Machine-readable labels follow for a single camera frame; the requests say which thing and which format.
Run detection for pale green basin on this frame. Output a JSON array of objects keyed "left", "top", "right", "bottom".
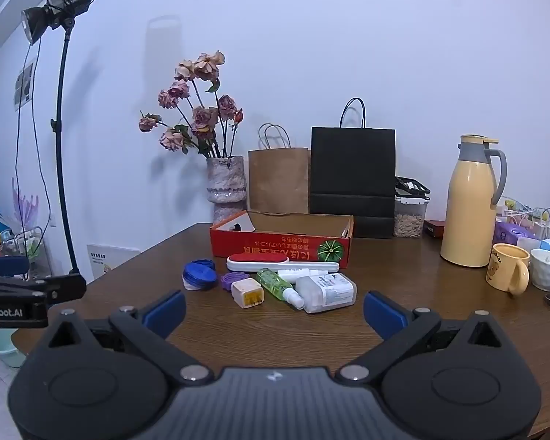
[{"left": 0, "top": 334, "right": 27, "bottom": 368}]

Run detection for brown paper bag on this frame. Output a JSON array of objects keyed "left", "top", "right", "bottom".
[{"left": 248, "top": 123, "right": 311, "bottom": 215}]

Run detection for clear container of seeds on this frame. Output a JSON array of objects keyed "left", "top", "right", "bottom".
[{"left": 393, "top": 176, "right": 431, "bottom": 238}]

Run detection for red and white lint brush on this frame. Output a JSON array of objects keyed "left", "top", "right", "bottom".
[{"left": 226, "top": 252, "right": 340, "bottom": 275}]

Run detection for white spray bottle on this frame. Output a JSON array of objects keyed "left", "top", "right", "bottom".
[{"left": 295, "top": 272, "right": 359, "bottom": 315}]

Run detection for purple ridged lid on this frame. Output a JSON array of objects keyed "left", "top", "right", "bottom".
[{"left": 219, "top": 272, "right": 251, "bottom": 292}]

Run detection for black paper bag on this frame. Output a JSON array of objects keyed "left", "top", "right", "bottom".
[{"left": 309, "top": 98, "right": 397, "bottom": 239}]

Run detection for purple plastic flower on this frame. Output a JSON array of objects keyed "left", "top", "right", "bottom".
[{"left": 11, "top": 178, "right": 40, "bottom": 231}]

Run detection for white cup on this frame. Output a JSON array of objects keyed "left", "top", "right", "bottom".
[{"left": 529, "top": 248, "right": 550, "bottom": 292}]

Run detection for small white tube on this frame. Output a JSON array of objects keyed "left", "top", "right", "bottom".
[{"left": 277, "top": 268, "right": 329, "bottom": 283}]

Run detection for yellow mug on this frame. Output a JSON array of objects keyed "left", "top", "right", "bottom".
[{"left": 485, "top": 243, "right": 531, "bottom": 296}]

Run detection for blue round container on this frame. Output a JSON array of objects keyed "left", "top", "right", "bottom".
[{"left": 182, "top": 266, "right": 219, "bottom": 292}]

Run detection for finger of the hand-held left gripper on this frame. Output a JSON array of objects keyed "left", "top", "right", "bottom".
[
  {"left": 0, "top": 255, "right": 31, "bottom": 276},
  {"left": 0, "top": 273, "right": 88, "bottom": 304}
]

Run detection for black studio light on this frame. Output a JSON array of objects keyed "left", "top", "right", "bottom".
[{"left": 21, "top": 0, "right": 96, "bottom": 47}]

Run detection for red cardboard box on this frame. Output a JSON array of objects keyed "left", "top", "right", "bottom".
[{"left": 209, "top": 209, "right": 355, "bottom": 269}]

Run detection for pink textured vase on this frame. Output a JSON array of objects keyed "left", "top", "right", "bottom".
[{"left": 206, "top": 155, "right": 249, "bottom": 225}]

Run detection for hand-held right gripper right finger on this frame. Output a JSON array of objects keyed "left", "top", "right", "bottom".
[{"left": 337, "top": 290, "right": 509, "bottom": 385}]

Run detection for dried pink roses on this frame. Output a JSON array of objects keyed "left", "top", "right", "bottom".
[{"left": 139, "top": 50, "right": 245, "bottom": 159}]

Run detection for white board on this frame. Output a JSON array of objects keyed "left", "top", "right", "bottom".
[{"left": 87, "top": 243, "right": 141, "bottom": 281}]

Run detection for wall picture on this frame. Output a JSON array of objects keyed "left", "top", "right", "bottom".
[{"left": 13, "top": 61, "right": 33, "bottom": 111}]

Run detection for small white and yellow box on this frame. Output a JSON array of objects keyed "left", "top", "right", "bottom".
[{"left": 231, "top": 277, "right": 265, "bottom": 309}]

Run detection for green spray bottle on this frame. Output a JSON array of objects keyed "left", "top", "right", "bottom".
[{"left": 256, "top": 268, "right": 306, "bottom": 309}]

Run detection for yellow thermos jug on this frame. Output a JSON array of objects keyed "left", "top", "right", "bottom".
[{"left": 440, "top": 134, "right": 508, "bottom": 268}]

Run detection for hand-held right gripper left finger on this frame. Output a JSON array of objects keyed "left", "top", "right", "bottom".
[{"left": 41, "top": 290, "right": 214, "bottom": 385}]

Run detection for purple packet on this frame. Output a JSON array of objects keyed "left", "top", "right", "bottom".
[{"left": 494, "top": 220, "right": 533, "bottom": 246}]

